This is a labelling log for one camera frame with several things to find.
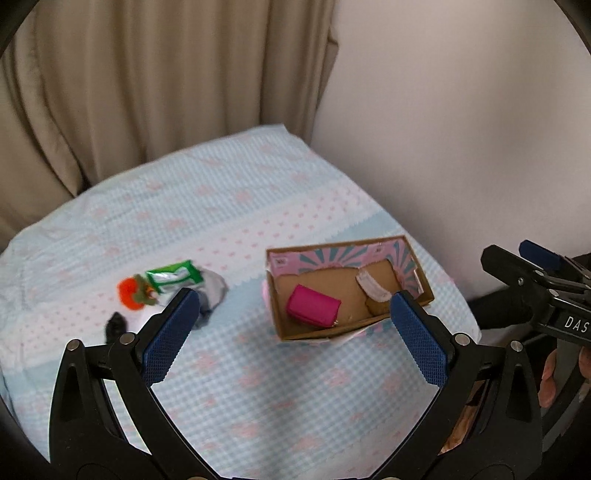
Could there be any orange knitted toy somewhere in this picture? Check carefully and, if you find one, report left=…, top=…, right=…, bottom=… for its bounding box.
left=117, top=274, right=158, bottom=311

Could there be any small black object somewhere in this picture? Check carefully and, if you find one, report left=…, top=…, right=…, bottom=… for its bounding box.
left=104, top=312, right=127, bottom=344

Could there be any light blue patterned bedsheet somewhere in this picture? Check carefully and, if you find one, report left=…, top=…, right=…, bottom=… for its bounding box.
left=0, top=123, right=482, bottom=479

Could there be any beige clear pouch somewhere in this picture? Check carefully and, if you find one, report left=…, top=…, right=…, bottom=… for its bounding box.
left=356, top=269, right=401, bottom=316

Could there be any dark grey sock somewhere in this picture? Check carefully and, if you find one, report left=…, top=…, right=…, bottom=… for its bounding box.
left=192, top=291, right=214, bottom=330

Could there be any pink lined cardboard box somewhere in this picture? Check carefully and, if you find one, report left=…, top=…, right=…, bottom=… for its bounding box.
left=266, top=235, right=435, bottom=341

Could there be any magenta pouch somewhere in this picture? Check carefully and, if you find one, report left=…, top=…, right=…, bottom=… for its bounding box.
left=286, top=284, right=342, bottom=329

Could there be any green wet wipes pack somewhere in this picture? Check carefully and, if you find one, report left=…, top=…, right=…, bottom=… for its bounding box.
left=145, top=260, right=204, bottom=294

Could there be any beige curtain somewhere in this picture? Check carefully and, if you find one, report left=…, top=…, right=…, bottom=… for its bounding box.
left=1, top=1, right=339, bottom=243

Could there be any light grey sock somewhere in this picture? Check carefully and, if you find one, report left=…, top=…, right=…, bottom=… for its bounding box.
left=195, top=269, right=228, bottom=310

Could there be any right hand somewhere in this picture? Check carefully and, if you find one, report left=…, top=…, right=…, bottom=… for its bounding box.
left=537, top=345, right=591, bottom=409

